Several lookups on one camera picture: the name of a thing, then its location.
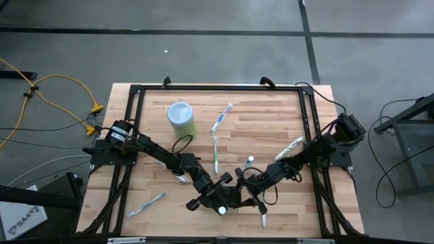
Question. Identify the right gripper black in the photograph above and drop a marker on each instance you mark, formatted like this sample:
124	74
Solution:
252	189

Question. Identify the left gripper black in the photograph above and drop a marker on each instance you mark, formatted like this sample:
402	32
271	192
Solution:
208	191

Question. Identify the blue toothbrush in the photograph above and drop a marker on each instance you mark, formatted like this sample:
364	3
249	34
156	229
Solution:
221	118
147	204
183	178

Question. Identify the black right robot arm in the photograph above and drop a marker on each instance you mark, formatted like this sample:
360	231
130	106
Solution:
305	154

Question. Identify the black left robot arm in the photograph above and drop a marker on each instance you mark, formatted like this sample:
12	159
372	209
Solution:
152	147

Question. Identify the green disinfectant wipes canister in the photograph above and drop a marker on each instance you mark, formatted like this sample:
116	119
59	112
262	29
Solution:
183	122

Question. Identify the black stand beside table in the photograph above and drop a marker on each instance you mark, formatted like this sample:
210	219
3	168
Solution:
64	189

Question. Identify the white printed cardboard box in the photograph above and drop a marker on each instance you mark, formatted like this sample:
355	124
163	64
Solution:
20	220

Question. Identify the black bar on floor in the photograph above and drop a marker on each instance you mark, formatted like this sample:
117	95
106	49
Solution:
17	75

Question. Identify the silver aluminium bracket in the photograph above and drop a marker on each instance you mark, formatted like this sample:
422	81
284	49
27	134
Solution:
125	240
315	241

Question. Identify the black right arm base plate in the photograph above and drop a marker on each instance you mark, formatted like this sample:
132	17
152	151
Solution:
344	159

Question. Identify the black aluminium table frame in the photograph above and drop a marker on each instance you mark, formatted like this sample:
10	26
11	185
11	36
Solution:
220	87

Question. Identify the black frame clamp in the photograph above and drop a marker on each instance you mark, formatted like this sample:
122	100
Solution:
268	81
166	82

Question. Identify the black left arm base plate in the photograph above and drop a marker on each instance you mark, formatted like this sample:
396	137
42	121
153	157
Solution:
101	157

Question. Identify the black metal desk frame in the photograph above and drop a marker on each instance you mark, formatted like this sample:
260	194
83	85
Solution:
405	152

